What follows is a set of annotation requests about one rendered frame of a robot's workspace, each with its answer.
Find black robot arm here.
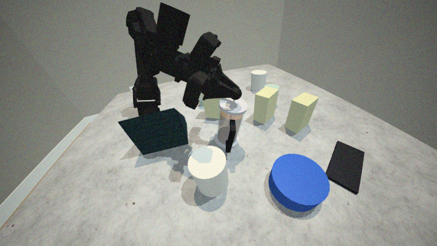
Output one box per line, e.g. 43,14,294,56
126,3,221,116

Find blue flat cylinder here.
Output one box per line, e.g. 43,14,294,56
269,154,330,212

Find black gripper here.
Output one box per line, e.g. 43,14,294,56
171,52,239,109

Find glass coffee plunger press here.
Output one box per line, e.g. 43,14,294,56
214,87,247,153

